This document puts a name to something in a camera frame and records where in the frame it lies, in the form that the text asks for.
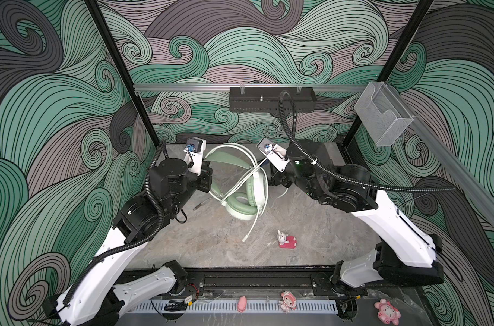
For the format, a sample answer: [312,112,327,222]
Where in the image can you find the mint green headphones with cable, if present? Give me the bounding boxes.
[202,143,269,242]

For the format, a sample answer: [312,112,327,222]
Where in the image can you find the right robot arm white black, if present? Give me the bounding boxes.
[263,90,453,289]

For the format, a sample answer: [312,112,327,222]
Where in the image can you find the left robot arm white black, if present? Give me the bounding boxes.
[43,138,213,325]

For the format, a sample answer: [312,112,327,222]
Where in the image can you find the pink toy on table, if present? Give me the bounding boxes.
[267,230,297,249]

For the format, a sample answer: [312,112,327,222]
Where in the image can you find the pink white doll toy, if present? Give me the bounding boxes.
[279,291,297,312]

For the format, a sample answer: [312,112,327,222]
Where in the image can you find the small pink figure toy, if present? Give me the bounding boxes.
[237,296,248,313]

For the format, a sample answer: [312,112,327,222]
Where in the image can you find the pink pig plush toy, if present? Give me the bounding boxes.
[374,299,401,325]

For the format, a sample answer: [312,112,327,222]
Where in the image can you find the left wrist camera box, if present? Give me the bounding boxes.
[184,137,206,176]

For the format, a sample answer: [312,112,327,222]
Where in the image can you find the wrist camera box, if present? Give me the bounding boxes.
[184,137,206,176]
[256,138,289,173]

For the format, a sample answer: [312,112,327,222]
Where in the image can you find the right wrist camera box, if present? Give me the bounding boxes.
[256,138,289,173]

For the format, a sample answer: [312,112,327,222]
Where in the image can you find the black perforated wall tray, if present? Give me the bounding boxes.
[229,88,318,115]

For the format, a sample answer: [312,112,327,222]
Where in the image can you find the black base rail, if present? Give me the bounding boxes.
[184,265,339,291]

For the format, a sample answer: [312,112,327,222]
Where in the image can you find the aluminium wall rail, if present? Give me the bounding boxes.
[133,83,366,93]

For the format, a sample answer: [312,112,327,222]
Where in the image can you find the clear plastic wall bin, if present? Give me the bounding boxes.
[354,81,413,148]

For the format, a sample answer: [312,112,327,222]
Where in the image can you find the white slotted cable duct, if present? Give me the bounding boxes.
[128,299,339,315]

